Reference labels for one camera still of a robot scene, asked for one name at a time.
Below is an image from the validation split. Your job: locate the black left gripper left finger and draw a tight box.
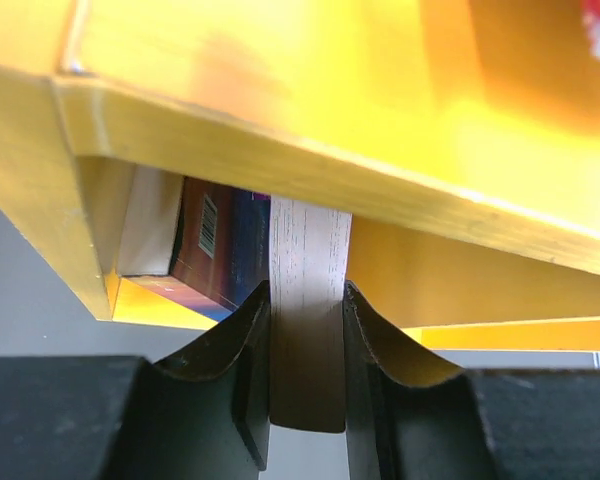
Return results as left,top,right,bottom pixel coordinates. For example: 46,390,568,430
0,282,271,479

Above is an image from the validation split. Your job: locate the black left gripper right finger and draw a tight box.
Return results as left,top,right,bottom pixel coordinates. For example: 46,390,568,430
342,283,600,479

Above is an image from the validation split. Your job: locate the blue book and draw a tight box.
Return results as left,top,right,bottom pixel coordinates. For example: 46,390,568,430
117,167,271,322

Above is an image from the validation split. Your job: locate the purple white paperback book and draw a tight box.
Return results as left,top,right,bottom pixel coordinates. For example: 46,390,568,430
269,196,352,433

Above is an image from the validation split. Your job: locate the yellow wooden cubby shelf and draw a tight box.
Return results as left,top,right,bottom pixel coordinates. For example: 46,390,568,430
0,1,600,351

